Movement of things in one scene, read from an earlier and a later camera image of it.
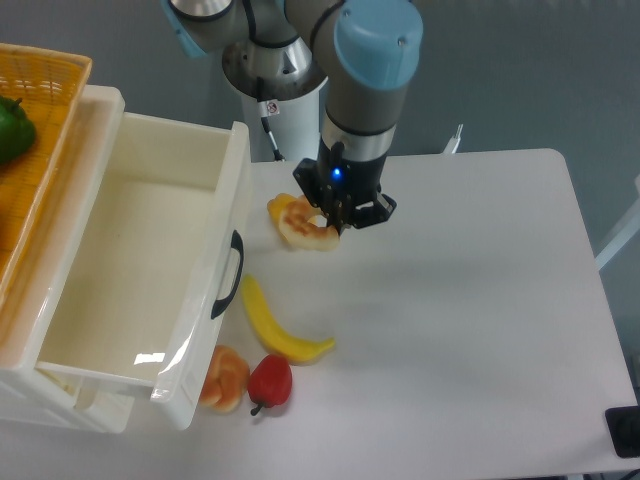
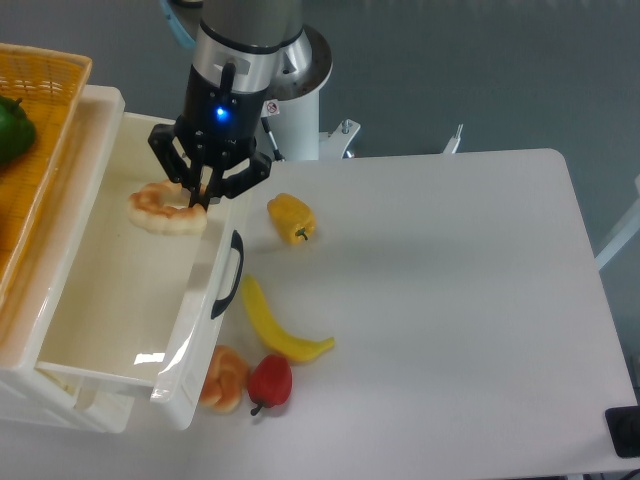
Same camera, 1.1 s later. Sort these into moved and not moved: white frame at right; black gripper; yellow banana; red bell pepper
Moved: black gripper
Not moved: red bell pepper; yellow banana; white frame at right
